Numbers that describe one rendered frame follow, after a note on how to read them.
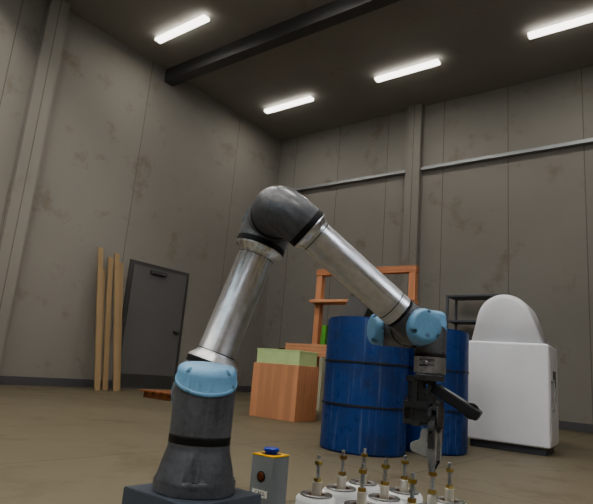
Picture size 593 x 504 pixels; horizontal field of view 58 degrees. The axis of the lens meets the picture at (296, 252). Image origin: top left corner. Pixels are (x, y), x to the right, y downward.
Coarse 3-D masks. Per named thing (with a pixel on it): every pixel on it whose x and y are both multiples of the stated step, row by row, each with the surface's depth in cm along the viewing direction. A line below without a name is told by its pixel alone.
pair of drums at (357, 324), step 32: (352, 320) 390; (352, 352) 385; (384, 352) 382; (448, 352) 421; (352, 384) 379; (384, 384) 378; (448, 384) 416; (352, 416) 374; (384, 416) 374; (448, 416) 411; (352, 448) 369; (384, 448) 370; (448, 448) 406
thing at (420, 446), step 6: (420, 432) 125; (426, 432) 124; (420, 438) 124; (426, 438) 124; (414, 444) 124; (420, 444) 124; (426, 444) 123; (414, 450) 124; (420, 450) 123; (426, 450) 123; (432, 450) 121; (426, 456) 122; (432, 456) 121; (432, 462) 122; (432, 468) 122
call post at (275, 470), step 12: (264, 456) 138; (288, 456) 141; (252, 468) 139; (264, 468) 137; (276, 468) 137; (252, 480) 138; (264, 480) 136; (276, 480) 136; (264, 492) 135; (276, 492) 136
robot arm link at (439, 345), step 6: (438, 312) 129; (444, 318) 130; (444, 324) 129; (444, 330) 129; (444, 336) 129; (438, 342) 128; (444, 342) 129; (414, 348) 130; (420, 348) 128; (426, 348) 127; (432, 348) 127; (438, 348) 127; (444, 348) 128; (414, 354) 131; (420, 354) 128; (426, 354) 127; (432, 354) 127; (438, 354) 127; (444, 354) 128
